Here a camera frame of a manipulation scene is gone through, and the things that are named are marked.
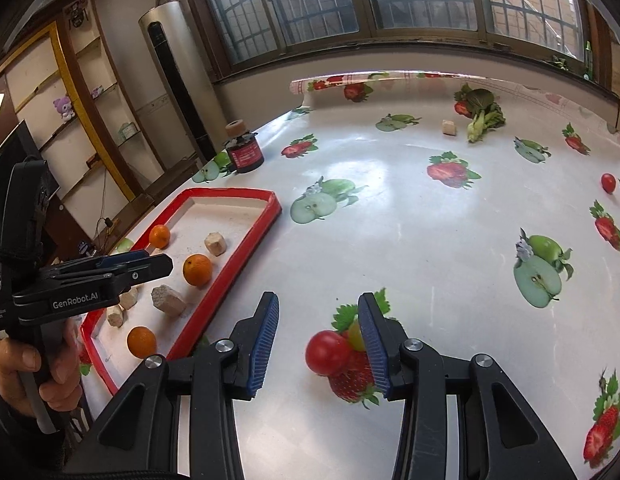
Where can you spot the beige bread piece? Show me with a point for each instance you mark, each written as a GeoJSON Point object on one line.
{"type": "Point", "coordinates": [214, 243]}
{"type": "Point", "coordinates": [449, 127]}
{"type": "Point", "coordinates": [115, 317]}
{"type": "Point", "coordinates": [168, 300]}
{"type": "Point", "coordinates": [129, 298]}

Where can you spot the orange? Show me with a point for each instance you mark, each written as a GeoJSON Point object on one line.
{"type": "Point", "coordinates": [141, 341]}
{"type": "Point", "coordinates": [197, 270]}
{"type": "Point", "coordinates": [159, 236]}

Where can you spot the standing air conditioner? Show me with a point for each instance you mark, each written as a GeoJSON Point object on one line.
{"type": "Point", "coordinates": [175, 75]}

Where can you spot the green bottle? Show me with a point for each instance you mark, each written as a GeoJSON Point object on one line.
{"type": "Point", "coordinates": [587, 62]}

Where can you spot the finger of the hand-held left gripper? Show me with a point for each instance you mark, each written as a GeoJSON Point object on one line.
{"type": "Point", "coordinates": [125, 258]}
{"type": "Point", "coordinates": [145, 270]}

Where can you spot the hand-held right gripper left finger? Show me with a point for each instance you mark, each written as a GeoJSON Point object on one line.
{"type": "Point", "coordinates": [262, 345]}

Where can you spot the red jar with cork lid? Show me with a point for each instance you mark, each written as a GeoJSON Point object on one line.
{"type": "Point", "coordinates": [245, 152]}

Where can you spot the red cherry tomato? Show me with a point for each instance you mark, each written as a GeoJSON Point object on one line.
{"type": "Point", "coordinates": [328, 352]}
{"type": "Point", "coordinates": [608, 182]}

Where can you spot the barred window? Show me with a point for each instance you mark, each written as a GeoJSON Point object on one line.
{"type": "Point", "coordinates": [390, 0]}

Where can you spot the purple plush toy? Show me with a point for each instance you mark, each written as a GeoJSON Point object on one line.
{"type": "Point", "coordinates": [64, 108]}

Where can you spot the red rimmed tray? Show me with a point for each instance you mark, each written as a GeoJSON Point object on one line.
{"type": "Point", "coordinates": [230, 270]}

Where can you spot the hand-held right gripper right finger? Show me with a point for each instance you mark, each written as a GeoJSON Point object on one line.
{"type": "Point", "coordinates": [372, 345]}

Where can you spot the black monitor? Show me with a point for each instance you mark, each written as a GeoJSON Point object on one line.
{"type": "Point", "coordinates": [5, 150]}

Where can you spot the person's left hand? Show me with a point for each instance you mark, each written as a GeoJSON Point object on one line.
{"type": "Point", "coordinates": [15, 367]}

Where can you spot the wall shelf unit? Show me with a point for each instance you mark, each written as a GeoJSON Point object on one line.
{"type": "Point", "coordinates": [90, 125]}

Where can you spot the person's left forearm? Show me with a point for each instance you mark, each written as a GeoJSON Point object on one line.
{"type": "Point", "coordinates": [15, 447]}

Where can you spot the green leafy vegetable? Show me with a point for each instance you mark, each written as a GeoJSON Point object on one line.
{"type": "Point", "coordinates": [482, 110]}

